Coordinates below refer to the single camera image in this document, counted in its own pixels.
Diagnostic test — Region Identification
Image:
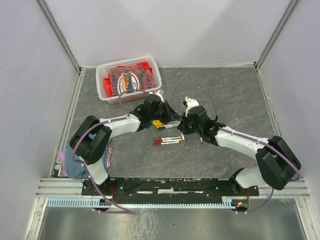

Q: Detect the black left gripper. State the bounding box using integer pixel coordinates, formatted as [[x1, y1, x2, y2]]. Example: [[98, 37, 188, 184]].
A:
[[149, 99, 180, 123]]

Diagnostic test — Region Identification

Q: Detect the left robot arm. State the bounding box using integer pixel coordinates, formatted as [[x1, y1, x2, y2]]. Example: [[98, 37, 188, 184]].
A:
[[69, 94, 180, 195]]

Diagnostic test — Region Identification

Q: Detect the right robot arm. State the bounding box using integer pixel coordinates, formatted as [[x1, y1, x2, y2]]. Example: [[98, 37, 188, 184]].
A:
[[178, 105, 301, 196]]

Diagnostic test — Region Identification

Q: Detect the blue cap marker left group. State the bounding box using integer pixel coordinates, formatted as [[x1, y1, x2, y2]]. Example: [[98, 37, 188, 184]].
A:
[[156, 122, 179, 131]]

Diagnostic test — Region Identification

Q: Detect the yellow cap marker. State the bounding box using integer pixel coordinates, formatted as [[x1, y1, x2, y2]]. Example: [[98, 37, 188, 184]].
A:
[[152, 120, 162, 124], [153, 122, 164, 127]]

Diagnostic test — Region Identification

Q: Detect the yellow cap marker top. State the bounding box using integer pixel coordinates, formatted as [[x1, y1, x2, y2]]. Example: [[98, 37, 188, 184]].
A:
[[152, 120, 162, 124]]

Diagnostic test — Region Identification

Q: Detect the brown cap marker lower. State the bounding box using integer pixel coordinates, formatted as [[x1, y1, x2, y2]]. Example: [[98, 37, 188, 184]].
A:
[[153, 141, 180, 146]]

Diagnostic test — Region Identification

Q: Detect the orange printed shirt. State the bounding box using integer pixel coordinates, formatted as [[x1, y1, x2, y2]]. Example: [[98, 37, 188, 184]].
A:
[[103, 61, 157, 98]]

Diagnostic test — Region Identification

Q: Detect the white plastic basket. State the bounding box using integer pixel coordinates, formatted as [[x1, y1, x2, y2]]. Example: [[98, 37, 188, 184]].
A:
[[95, 56, 162, 104]]

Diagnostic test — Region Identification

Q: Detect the small circuit board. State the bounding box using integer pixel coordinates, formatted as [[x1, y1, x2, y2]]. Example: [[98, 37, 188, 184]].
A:
[[235, 201, 249, 212]]

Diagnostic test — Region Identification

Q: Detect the blue and pink cloth pile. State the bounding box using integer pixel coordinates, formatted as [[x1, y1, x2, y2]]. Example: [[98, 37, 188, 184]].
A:
[[57, 143, 114, 179]]

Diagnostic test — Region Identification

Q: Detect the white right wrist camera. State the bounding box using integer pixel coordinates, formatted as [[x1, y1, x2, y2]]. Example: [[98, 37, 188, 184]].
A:
[[183, 96, 199, 108]]

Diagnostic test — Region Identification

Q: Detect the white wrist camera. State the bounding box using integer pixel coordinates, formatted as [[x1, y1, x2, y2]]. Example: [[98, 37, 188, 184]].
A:
[[183, 96, 199, 108], [149, 89, 165, 103]]

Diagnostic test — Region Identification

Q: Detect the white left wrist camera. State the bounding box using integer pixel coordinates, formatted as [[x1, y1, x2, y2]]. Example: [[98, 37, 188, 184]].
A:
[[149, 89, 165, 103]]

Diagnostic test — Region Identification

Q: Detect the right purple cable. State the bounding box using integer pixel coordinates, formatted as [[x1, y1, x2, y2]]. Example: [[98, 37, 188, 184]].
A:
[[187, 89, 302, 215]]

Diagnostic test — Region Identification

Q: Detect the purple cable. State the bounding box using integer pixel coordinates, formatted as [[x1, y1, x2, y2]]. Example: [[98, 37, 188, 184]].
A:
[[72, 90, 153, 215], [187, 89, 302, 215]]

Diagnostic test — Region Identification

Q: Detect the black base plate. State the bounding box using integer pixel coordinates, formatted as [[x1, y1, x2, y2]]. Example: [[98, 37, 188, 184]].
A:
[[81, 177, 259, 197]]

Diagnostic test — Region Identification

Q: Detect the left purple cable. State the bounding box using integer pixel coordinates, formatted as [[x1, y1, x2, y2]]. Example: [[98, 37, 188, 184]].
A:
[[72, 90, 153, 215]]

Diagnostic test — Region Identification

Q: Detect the light blue cable duct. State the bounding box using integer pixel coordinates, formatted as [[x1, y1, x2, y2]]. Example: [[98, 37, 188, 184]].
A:
[[46, 196, 237, 208]]

